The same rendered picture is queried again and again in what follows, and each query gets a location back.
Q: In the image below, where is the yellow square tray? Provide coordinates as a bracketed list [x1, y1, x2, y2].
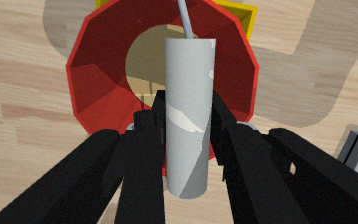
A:
[96, 0, 258, 42]

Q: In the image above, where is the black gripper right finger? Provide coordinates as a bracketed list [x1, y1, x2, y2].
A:
[210, 90, 358, 224]

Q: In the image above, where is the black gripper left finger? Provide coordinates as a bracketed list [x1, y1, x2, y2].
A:
[0, 90, 166, 224]

